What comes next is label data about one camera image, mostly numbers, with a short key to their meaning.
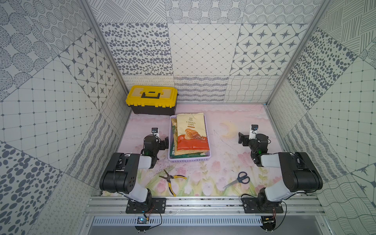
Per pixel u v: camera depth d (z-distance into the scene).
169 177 0.83
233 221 0.70
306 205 0.77
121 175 0.45
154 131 0.84
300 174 0.46
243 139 0.85
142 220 0.71
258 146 0.73
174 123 0.98
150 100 1.02
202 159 0.88
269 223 0.73
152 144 0.71
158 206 0.73
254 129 0.81
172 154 0.85
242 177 0.84
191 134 0.92
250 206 0.73
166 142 0.88
